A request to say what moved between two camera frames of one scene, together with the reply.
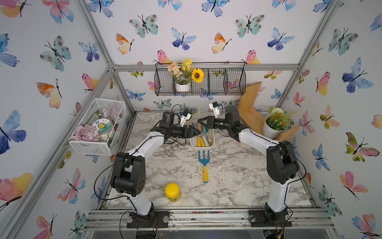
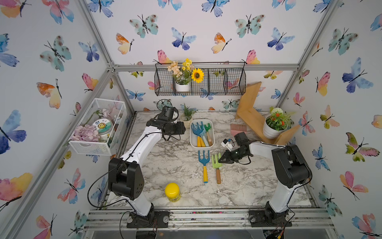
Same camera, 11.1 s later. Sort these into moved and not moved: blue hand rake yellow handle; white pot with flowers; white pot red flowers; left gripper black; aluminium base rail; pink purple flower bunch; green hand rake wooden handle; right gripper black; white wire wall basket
Moved: right gripper black; left gripper black; green hand rake wooden handle
Not moved: white pot with flowers; white wire wall basket; pink purple flower bunch; white pot red flowers; aluminium base rail; blue hand rake yellow handle
